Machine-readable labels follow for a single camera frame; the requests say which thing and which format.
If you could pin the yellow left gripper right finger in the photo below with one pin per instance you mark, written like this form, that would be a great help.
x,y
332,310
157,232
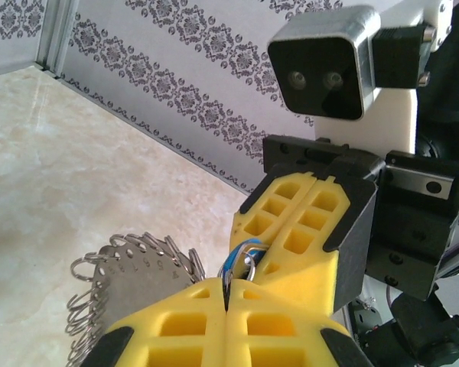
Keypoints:
x,y
310,329

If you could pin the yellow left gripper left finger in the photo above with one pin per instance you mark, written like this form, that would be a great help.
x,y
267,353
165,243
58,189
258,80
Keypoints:
x,y
145,329

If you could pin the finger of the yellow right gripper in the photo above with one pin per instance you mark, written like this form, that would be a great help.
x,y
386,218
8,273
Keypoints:
x,y
240,231
302,275

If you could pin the key with blue tag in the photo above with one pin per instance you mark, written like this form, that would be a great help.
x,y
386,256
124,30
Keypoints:
x,y
232,255

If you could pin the metal keyring plate with rings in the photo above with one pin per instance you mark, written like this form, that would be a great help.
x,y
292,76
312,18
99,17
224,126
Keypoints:
x,y
137,283

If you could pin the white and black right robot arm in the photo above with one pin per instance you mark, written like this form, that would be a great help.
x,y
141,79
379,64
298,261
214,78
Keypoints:
x,y
424,336

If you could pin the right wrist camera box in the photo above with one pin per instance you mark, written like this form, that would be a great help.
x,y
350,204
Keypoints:
x,y
317,69

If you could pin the aluminium frame post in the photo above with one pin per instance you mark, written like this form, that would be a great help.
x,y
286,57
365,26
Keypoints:
x,y
55,34

